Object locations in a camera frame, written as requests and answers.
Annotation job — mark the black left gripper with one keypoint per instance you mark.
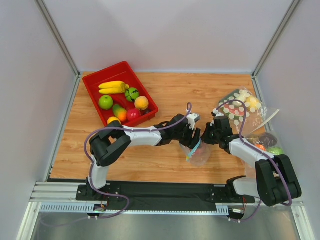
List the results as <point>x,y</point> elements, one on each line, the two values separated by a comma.
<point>188,133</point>

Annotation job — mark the pink fake fruit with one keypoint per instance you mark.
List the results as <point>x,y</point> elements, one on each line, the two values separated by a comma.
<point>200,150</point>

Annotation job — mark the aluminium frame post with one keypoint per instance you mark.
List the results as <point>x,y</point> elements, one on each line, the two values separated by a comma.
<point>57,35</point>
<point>276,36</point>

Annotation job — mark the fake mango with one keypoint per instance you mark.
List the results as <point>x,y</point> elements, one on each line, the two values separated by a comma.
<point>120,112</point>

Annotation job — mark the polka dot plastic bag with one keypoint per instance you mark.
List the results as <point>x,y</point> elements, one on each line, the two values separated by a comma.
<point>254,119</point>

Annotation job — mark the red fake apple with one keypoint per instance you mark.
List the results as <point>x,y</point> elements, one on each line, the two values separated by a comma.
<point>133,114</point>

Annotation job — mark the fake orange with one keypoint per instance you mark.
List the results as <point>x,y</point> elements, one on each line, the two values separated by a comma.
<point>113,119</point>

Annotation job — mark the fake peach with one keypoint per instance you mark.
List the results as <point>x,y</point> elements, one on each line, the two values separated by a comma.
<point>141,103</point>

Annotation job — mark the aluminium frame post right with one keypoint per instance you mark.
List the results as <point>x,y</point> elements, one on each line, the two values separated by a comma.
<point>276,36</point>

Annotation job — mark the white fake food piece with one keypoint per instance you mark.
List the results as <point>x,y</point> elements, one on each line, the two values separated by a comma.
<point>243,96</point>

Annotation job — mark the dark purple fake fruit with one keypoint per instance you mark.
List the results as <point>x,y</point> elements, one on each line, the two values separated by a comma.
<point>147,111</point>

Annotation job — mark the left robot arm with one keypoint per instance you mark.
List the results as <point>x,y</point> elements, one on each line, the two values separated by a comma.
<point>108,144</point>

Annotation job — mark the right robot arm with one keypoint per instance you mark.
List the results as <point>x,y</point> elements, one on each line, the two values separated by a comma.
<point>275,179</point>

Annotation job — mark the yellow fake banana bunch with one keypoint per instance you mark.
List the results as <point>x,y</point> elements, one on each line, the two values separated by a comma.
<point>113,87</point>

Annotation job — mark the green fake apple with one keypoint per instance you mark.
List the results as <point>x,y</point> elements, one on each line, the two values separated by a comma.
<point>106,102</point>

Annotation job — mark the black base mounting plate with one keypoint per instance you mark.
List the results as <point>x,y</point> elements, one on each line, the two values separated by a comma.
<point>157,196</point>

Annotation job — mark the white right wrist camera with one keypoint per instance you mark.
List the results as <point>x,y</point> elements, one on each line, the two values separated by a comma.
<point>215,113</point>

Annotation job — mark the yellow fake lemon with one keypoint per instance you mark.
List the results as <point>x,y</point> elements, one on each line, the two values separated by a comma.
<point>252,103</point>

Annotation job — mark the aluminium frame post left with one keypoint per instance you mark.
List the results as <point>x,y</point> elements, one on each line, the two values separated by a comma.
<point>57,35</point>

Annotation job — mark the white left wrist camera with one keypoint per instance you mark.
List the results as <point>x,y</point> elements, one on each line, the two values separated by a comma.
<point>193,118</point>

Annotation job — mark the fake watermelon slice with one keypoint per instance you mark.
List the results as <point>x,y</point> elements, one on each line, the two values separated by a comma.
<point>233,112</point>

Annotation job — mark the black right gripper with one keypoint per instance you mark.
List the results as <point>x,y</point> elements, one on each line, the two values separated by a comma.
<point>211,134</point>

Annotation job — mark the small green fake watermelon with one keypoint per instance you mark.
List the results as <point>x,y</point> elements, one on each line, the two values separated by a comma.
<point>131,94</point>

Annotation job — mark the red plastic bin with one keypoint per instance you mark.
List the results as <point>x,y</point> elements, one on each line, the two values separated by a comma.
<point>118,72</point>

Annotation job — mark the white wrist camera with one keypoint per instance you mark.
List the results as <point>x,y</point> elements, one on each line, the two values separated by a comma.
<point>193,118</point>
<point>215,113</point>

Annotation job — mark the clear zip top bag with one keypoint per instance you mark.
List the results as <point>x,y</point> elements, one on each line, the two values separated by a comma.
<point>193,159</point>

